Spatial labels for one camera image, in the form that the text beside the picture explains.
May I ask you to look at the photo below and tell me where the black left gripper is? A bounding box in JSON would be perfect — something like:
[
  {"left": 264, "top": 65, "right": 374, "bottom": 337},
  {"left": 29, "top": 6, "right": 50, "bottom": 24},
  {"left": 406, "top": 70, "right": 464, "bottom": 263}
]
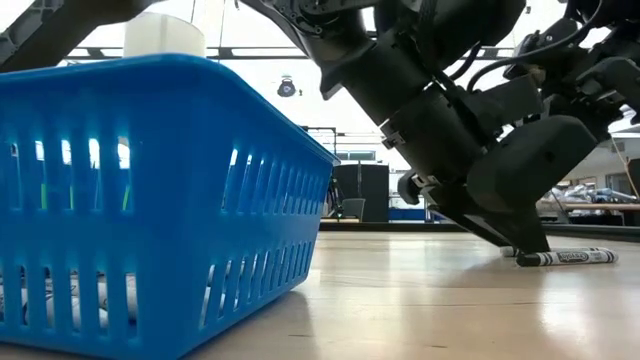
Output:
[{"left": 397, "top": 114, "right": 600, "bottom": 255}]

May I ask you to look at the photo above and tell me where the white-wrapped black crayon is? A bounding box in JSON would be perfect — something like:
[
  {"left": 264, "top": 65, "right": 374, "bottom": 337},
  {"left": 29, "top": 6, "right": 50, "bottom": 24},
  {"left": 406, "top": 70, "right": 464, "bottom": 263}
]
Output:
[{"left": 516, "top": 247, "right": 620, "bottom": 268}]

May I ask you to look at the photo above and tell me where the blue plastic basket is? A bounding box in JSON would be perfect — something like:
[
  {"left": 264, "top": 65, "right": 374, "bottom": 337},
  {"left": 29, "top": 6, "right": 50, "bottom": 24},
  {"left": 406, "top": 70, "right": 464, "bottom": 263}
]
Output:
[{"left": 0, "top": 53, "right": 342, "bottom": 360}]

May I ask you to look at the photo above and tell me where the cluttered wooden workbench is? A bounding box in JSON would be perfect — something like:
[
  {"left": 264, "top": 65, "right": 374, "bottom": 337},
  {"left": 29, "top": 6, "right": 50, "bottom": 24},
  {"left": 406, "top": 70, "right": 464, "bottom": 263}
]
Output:
[{"left": 535, "top": 182, "right": 640, "bottom": 226}]

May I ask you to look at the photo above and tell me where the black cabinet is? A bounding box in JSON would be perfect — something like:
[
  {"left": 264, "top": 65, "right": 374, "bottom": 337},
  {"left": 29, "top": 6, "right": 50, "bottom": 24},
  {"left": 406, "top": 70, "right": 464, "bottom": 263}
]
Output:
[{"left": 332, "top": 163, "right": 391, "bottom": 224}]

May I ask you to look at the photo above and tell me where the grey office chair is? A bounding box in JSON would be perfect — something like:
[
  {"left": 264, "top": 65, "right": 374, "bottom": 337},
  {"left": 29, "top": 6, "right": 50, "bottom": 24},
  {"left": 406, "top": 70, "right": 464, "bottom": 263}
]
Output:
[{"left": 342, "top": 197, "right": 367, "bottom": 221}]

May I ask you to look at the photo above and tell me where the round black ceiling fixture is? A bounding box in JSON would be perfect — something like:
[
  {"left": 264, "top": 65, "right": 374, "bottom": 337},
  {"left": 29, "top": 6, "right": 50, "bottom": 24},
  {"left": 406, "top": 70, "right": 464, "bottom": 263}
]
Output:
[{"left": 276, "top": 76, "right": 298, "bottom": 99}]

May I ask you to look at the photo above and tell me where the white cylinder table lamp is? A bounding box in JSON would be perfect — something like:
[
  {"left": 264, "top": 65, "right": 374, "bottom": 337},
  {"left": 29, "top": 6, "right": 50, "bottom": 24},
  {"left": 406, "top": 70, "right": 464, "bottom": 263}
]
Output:
[{"left": 122, "top": 10, "right": 208, "bottom": 59}]

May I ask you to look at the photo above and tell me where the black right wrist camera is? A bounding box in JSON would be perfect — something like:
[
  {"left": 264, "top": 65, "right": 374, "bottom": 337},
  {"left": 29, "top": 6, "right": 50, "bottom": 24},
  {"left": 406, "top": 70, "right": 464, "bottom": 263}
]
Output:
[{"left": 502, "top": 17, "right": 589, "bottom": 84}]

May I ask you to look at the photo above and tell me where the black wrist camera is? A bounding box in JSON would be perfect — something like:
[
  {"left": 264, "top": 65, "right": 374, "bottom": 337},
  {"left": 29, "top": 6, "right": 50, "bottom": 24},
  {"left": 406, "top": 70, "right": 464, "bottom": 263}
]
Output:
[
  {"left": 462, "top": 73, "right": 545, "bottom": 137},
  {"left": 502, "top": 17, "right": 589, "bottom": 84}
]

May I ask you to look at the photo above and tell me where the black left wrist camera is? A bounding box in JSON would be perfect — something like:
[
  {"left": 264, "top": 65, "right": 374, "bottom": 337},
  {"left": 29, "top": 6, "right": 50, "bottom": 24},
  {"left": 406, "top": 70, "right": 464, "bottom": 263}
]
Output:
[{"left": 462, "top": 73, "right": 545, "bottom": 137}]

